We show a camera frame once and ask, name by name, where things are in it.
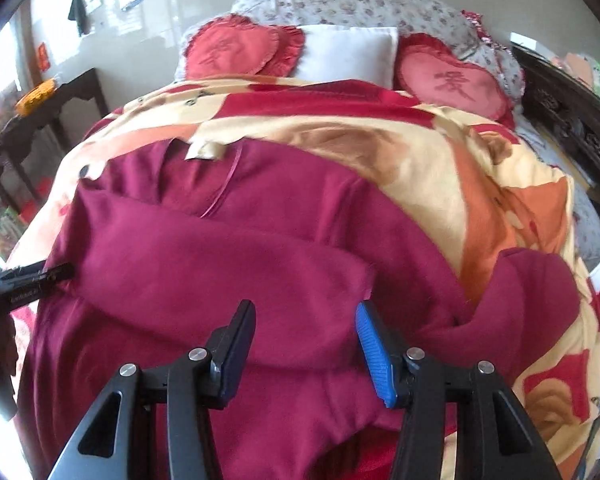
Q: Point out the person's left hand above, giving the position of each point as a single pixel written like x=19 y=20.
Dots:
x=5 y=340

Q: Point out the dark wooden table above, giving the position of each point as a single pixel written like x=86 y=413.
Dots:
x=75 y=92

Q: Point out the floral quilt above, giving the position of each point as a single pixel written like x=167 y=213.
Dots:
x=350 y=5

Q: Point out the white wall hook rack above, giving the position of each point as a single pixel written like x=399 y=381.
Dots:
x=95 y=2

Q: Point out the red heart pillow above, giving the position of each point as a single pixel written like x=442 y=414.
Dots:
x=290 y=50
x=230 y=47
x=450 y=82

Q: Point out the maroon fleece garment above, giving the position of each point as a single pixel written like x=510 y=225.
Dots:
x=205 y=260

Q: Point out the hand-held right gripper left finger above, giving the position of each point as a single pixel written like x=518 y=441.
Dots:
x=240 y=340

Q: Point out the red wall sign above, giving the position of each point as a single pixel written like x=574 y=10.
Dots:
x=44 y=56

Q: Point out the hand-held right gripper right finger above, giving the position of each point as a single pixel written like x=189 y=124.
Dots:
x=375 y=355

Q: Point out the printed orange red blanket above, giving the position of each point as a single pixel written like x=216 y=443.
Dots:
x=430 y=160

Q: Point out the dark hanging cloth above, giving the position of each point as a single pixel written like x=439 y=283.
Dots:
x=78 y=10

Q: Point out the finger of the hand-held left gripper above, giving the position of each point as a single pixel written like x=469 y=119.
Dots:
x=55 y=275
x=27 y=267

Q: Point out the white pillow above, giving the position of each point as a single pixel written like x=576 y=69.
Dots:
x=345 y=52

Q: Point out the yellow plastic basket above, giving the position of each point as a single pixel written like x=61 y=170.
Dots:
x=36 y=95

